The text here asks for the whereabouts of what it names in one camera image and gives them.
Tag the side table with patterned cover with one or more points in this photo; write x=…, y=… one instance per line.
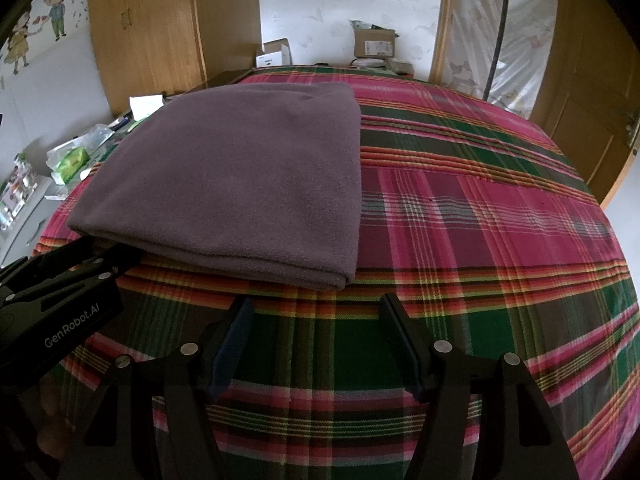
x=30, y=220

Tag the cartoon children wall sticker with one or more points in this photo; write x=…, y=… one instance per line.
x=55, y=5

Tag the person's left hand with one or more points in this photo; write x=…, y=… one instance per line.
x=50, y=420

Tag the pile of light packets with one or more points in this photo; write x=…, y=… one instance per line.
x=385, y=66

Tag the large green tissue pack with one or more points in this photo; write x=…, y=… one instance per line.
x=74, y=162

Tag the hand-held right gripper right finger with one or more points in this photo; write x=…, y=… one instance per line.
x=402, y=345

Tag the black pole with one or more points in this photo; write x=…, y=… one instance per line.
x=500, y=25

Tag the wooden wardrobe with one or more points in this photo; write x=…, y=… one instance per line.
x=160, y=30

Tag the purple fleece cloth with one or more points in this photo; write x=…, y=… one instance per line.
x=240, y=175

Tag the brown cardboard box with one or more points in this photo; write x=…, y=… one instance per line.
x=375, y=42

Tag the plastic covered glass door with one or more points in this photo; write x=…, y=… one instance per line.
x=525, y=40

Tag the white tissue box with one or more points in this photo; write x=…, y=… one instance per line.
x=146, y=106

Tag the plaid bed sheet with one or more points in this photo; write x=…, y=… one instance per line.
x=475, y=240

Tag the wooden door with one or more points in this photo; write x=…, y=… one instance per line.
x=595, y=85

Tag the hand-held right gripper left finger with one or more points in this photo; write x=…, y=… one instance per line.
x=232, y=345

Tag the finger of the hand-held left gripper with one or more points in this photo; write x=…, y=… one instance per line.
x=115, y=262
x=70, y=252

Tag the white cardboard box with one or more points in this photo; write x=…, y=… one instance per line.
x=275, y=55

